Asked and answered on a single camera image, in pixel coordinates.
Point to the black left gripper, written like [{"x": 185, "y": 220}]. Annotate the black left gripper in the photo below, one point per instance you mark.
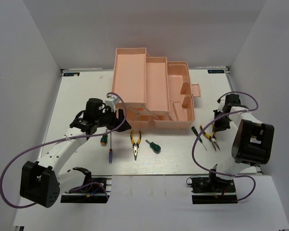
[{"x": 116, "y": 121}]

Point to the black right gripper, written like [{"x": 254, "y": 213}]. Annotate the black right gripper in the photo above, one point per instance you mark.
[{"x": 219, "y": 127}]

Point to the small yellow pliers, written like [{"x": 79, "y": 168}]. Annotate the small yellow pliers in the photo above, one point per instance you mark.
[{"x": 211, "y": 138}]

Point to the black green precision screwdriver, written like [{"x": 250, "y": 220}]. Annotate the black green precision screwdriver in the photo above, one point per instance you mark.
[{"x": 197, "y": 134}]

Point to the pink plastic toolbox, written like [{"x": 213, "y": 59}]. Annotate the pink plastic toolbox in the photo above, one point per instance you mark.
[{"x": 157, "y": 93}]

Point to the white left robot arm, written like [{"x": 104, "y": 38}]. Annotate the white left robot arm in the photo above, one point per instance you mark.
[{"x": 41, "y": 181}]

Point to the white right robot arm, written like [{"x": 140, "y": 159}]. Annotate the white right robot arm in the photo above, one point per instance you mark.
[{"x": 253, "y": 141}]

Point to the large yellow needle-nose pliers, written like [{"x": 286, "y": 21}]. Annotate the large yellow needle-nose pliers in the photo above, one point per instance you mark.
[{"x": 135, "y": 144}]

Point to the green stubby screwdriver orange cap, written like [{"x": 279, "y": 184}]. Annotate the green stubby screwdriver orange cap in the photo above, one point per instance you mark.
[{"x": 104, "y": 139}]

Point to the blue handled thin screwdriver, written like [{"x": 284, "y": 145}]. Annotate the blue handled thin screwdriver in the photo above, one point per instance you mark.
[{"x": 110, "y": 158}]

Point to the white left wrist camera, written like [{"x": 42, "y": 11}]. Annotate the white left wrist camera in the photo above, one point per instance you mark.
[{"x": 112, "y": 101}]

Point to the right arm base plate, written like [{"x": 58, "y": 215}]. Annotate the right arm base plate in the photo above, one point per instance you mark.
[{"x": 204, "y": 193}]

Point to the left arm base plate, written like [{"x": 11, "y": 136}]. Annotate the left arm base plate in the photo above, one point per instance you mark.
[{"x": 91, "y": 194}]

